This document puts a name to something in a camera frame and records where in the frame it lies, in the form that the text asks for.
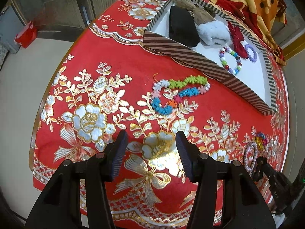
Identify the red gift bag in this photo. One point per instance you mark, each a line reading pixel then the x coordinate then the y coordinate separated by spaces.
pixel 26 36

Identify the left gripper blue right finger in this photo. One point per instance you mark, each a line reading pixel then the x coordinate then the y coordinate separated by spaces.
pixel 190 157

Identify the dark red satin bow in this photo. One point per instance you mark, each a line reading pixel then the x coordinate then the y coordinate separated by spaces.
pixel 237 38

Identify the red floral gold tablecloth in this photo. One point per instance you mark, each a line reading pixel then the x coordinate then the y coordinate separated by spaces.
pixel 109 81

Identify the orange red floral blanket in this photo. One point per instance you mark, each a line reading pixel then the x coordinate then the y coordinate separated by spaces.
pixel 259 16

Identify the leopard print mesh bow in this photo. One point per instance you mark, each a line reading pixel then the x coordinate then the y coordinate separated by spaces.
pixel 200 15

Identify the black knit headband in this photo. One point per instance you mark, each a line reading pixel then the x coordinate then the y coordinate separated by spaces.
pixel 182 27

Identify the white fluffy headband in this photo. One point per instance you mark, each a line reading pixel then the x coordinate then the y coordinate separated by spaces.
pixel 214 32

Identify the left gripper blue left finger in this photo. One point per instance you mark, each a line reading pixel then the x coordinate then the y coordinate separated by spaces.
pixel 114 153

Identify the striped white shallow tray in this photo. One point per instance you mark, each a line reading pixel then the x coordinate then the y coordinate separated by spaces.
pixel 255 82

